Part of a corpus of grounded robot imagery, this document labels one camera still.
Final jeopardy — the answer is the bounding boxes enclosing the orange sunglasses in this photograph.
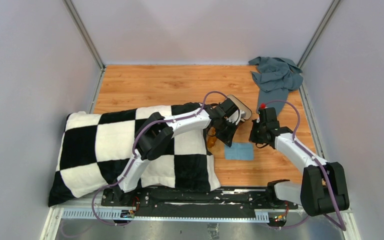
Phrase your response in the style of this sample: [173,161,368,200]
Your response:
[206,127,217,149]

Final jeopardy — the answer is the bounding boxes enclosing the small blue cleaning cloth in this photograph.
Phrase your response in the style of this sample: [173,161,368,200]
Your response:
[224,142,254,161]

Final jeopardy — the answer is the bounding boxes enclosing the black glasses case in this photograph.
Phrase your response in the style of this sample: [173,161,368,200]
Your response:
[227,94,253,122]

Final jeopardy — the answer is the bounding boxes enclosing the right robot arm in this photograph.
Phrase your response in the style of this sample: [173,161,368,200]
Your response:
[249,107,350,217]

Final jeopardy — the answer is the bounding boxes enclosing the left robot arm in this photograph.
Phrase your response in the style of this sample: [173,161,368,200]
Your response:
[112,95,252,207]

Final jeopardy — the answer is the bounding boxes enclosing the grey-blue crumpled cloth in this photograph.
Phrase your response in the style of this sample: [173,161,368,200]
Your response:
[248,56,304,115]

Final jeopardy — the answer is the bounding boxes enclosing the black white checkered pillow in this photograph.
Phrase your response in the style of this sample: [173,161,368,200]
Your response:
[48,102,221,207]

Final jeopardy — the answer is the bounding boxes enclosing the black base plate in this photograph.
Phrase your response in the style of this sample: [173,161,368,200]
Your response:
[100,186,298,217]

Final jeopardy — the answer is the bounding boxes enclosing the white slotted cable duct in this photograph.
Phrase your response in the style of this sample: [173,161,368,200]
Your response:
[61,207,269,223]

